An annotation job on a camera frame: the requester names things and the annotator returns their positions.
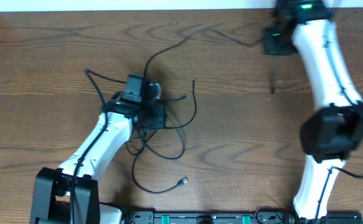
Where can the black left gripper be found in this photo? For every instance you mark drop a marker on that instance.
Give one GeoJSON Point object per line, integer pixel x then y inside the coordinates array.
{"type": "Point", "coordinates": [160, 122]}

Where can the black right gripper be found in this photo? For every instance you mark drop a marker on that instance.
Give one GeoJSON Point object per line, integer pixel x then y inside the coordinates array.
{"type": "Point", "coordinates": [268, 50]}

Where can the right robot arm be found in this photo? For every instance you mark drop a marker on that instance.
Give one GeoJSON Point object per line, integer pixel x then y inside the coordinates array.
{"type": "Point", "coordinates": [335, 129]}

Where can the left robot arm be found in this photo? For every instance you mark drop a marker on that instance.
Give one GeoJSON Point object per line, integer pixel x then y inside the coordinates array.
{"type": "Point", "coordinates": [69, 193]}

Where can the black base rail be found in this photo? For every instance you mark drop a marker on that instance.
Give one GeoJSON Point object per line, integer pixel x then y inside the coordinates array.
{"type": "Point", "coordinates": [231, 217]}

